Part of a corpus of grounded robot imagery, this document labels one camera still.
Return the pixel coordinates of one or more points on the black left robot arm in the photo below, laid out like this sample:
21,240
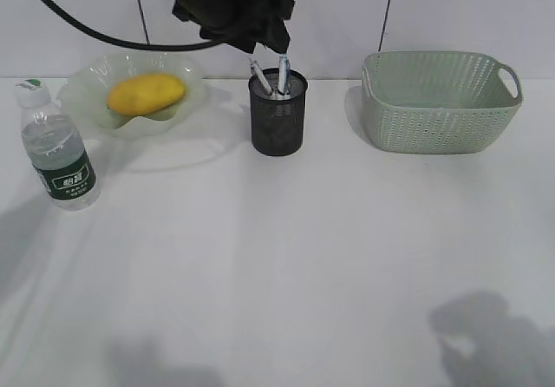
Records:
242,24

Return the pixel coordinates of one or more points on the grey clear ballpoint pen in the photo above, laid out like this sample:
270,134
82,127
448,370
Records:
259,74

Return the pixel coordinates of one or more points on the clear water bottle green label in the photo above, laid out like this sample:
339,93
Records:
55,148

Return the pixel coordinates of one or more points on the pale green glass plate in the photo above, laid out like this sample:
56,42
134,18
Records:
84,95

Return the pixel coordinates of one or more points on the yellow mango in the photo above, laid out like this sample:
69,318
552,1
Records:
145,94

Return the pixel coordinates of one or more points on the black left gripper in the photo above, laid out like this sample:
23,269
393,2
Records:
243,23

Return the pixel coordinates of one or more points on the blue grey ballpoint pen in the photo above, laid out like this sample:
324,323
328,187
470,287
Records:
283,82

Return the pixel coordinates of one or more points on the black mesh pen holder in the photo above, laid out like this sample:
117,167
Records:
277,126

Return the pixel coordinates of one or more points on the green woven plastic basket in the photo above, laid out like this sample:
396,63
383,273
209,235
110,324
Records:
437,102

